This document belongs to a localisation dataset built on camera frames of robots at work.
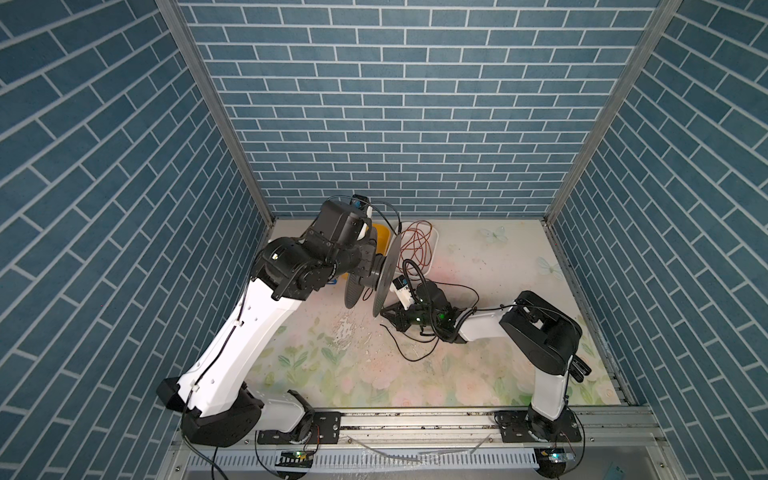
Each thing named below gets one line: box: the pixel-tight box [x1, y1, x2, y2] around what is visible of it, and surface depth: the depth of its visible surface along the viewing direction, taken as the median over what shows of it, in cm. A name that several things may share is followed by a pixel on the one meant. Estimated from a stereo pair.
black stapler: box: [569, 354, 592, 383], surface depth 84 cm
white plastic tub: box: [397, 221, 439, 279], surface depth 110 cm
